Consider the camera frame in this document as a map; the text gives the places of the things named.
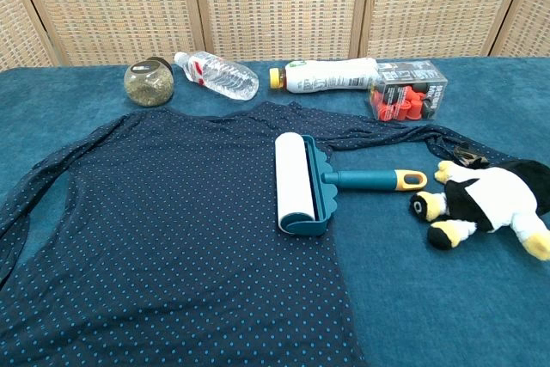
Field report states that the teal lint roller yellow handle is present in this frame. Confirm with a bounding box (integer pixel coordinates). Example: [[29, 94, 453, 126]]
[[274, 132, 429, 237]]

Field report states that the penguin plush toy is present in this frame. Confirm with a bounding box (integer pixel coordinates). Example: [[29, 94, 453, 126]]
[[409, 158, 550, 261]]

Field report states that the white drink bottle yellow cap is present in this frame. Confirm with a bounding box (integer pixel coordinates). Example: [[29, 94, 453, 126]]
[[269, 57, 382, 95]]

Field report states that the clear plastic water bottle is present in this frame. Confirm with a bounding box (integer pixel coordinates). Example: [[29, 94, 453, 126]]
[[173, 51, 260, 102]]

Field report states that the navy polka dot shirt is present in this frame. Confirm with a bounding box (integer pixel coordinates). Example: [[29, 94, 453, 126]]
[[0, 100, 529, 367]]

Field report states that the round glass jar black lid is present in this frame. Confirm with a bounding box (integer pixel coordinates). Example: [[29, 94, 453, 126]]
[[123, 56, 176, 107]]

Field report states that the box of red items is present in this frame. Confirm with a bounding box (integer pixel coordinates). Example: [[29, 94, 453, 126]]
[[364, 59, 449, 123]]

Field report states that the woven bamboo folding screen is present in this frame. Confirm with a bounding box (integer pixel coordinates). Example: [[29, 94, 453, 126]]
[[0, 0, 550, 71]]

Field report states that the small brown black clip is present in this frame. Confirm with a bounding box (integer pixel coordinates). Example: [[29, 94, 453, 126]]
[[450, 145, 489, 168]]

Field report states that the teal plush table cover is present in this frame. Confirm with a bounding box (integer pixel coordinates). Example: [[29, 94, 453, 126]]
[[0, 55, 550, 367]]

